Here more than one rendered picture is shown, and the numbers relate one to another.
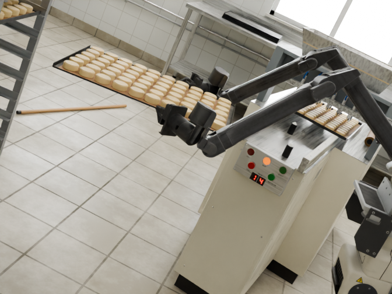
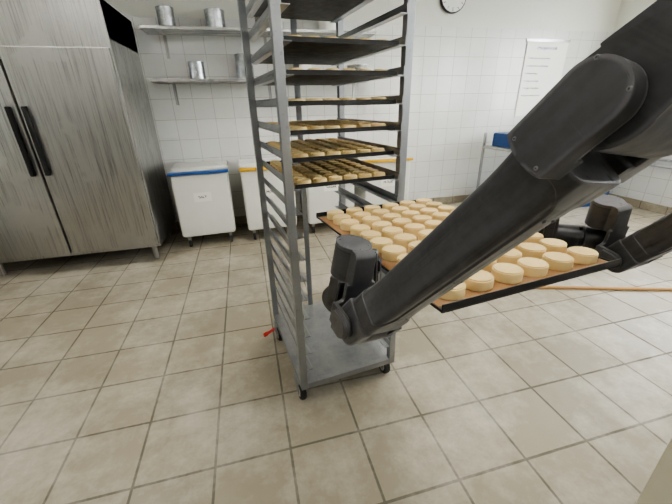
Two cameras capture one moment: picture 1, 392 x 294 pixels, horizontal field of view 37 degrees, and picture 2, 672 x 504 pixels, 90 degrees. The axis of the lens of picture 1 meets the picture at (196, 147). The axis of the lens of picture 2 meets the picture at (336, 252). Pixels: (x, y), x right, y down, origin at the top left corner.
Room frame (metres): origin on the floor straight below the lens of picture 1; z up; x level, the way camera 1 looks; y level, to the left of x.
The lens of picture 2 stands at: (1.48, -0.42, 1.31)
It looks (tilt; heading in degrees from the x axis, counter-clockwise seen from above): 24 degrees down; 70
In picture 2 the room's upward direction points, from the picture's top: 1 degrees counter-clockwise
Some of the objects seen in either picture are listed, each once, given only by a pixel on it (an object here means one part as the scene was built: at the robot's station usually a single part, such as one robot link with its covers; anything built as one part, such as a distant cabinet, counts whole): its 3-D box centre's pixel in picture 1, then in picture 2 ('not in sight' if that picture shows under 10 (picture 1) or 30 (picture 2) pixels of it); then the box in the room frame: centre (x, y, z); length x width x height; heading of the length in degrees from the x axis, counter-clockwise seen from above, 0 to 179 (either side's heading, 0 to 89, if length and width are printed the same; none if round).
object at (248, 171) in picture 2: not in sight; (268, 197); (2.02, 3.26, 0.39); 0.64 x 0.54 x 0.77; 85
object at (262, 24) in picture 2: not in sight; (264, 22); (1.75, 1.04, 1.59); 0.64 x 0.03 x 0.03; 91
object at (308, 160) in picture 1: (342, 132); not in sight; (3.30, -0.73, 0.87); 2.01 x 0.03 x 0.07; 163
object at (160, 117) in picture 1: (166, 111); not in sight; (1.75, 0.13, 1.03); 0.09 x 0.07 x 0.07; 47
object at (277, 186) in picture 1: (263, 168); not in sight; (2.41, -0.31, 0.77); 0.24 x 0.04 x 0.14; 73
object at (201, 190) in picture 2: not in sight; (206, 203); (1.38, 3.32, 0.39); 0.64 x 0.54 x 0.77; 87
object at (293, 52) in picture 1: (327, 101); not in sight; (3.24, -0.56, 1.01); 0.72 x 0.33 x 0.34; 73
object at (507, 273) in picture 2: (220, 115); (506, 273); (1.94, -0.03, 1.03); 0.05 x 0.05 x 0.02
